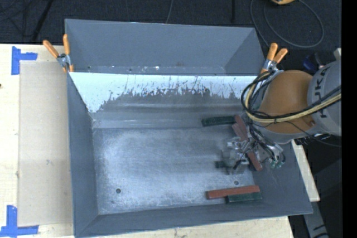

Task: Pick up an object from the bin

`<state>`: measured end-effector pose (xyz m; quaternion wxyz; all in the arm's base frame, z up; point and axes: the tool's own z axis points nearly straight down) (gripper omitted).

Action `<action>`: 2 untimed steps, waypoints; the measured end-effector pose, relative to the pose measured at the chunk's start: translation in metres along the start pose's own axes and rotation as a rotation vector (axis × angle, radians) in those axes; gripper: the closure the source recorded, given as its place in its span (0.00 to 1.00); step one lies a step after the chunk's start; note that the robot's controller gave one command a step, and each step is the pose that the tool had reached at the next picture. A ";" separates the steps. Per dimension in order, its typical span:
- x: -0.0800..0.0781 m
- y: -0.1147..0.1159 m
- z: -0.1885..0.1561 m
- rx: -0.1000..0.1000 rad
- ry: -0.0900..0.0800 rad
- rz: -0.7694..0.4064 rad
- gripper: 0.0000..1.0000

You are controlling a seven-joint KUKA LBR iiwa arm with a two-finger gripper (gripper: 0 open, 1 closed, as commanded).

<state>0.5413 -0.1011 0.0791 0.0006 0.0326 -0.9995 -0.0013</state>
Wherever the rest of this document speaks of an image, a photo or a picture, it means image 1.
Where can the dark green block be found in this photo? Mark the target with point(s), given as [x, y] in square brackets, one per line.
[245, 198]
[219, 164]
[217, 121]

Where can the grey metal bin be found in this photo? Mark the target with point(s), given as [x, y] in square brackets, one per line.
[167, 164]

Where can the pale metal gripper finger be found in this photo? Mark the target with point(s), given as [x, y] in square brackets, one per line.
[235, 145]
[237, 165]

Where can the red-brown flat block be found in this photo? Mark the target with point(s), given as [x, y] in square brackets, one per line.
[256, 162]
[231, 192]
[237, 131]

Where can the pale wood flat board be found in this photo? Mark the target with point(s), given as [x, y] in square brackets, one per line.
[42, 133]

